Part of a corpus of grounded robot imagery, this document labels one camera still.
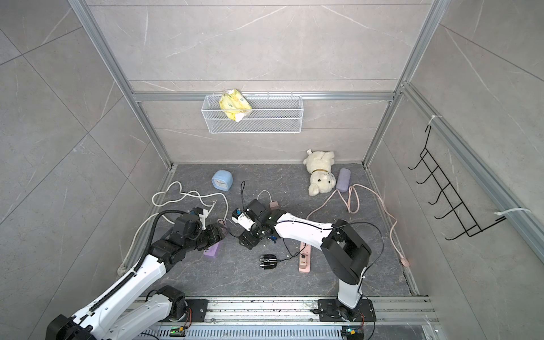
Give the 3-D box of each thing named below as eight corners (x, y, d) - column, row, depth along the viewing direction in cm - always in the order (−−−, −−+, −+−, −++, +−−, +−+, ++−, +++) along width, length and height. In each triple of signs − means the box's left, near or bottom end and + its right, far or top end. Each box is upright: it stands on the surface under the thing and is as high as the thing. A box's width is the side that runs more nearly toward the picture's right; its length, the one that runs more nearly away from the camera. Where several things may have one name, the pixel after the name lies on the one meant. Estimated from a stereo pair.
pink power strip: (297, 272, 84) (299, 266, 78) (299, 245, 91) (301, 238, 85) (309, 274, 84) (311, 268, 78) (310, 247, 91) (312, 239, 85)
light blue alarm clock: (214, 189, 111) (210, 178, 104) (221, 179, 115) (217, 168, 108) (228, 193, 109) (225, 182, 102) (234, 183, 114) (231, 172, 107)
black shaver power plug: (259, 269, 84) (259, 267, 82) (260, 256, 88) (259, 253, 85) (276, 269, 84) (276, 267, 82) (276, 256, 88) (276, 253, 85)
